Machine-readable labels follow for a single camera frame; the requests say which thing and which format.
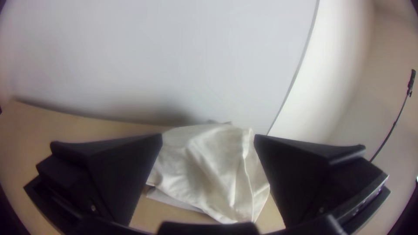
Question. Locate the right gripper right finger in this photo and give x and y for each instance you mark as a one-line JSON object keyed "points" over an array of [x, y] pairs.
{"points": [[303, 176]]}

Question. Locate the black tripod stand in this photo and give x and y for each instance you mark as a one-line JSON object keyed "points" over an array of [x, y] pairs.
{"points": [[396, 120]]}

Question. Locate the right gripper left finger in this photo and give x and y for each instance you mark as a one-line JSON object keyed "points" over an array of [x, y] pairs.
{"points": [[107, 176]]}

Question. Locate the grey garment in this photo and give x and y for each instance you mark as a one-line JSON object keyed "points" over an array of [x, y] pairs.
{"points": [[169, 198]]}

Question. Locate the white t-shirt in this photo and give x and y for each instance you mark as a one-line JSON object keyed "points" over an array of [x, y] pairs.
{"points": [[209, 163]]}

